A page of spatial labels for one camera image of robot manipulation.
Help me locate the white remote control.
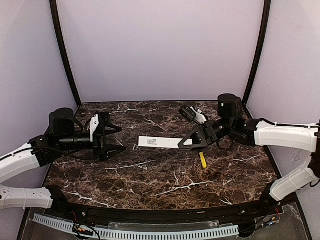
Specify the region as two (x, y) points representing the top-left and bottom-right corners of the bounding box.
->
(138, 136), (183, 149)

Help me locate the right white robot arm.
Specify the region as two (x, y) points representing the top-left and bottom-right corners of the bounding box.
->
(178, 93), (320, 203)

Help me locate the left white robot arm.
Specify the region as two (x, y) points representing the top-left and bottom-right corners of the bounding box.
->
(0, 107), (126, 210)

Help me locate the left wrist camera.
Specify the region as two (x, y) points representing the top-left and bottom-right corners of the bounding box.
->
(86, 111), (110, 139)

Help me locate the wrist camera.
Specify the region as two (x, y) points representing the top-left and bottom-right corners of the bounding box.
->
(179, 106), (208, 125)
(86, 111), (110, 139)

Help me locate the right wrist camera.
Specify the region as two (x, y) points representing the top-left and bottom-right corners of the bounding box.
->
(179, 106), (208, 125)

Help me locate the yellow handled screwdriver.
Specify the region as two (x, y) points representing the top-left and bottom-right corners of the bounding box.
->
(198, 151), (208, 169)

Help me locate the black front table rail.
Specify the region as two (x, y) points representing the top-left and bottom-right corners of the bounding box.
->
(44, 201), (278, 225)

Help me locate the white slotted cable duct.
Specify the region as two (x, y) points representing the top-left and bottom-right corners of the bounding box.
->
(32, 213), (240, 240)

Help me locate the left black frame post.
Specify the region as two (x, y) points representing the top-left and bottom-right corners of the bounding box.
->
(49, 0), (82, 108)

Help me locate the black frame post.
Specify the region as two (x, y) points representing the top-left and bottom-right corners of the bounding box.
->
(242, 0), (272, 106)
(49, 0), (82, 108)

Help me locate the right black frame post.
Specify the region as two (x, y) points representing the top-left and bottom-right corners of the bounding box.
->
(242, 0), (272, 106)

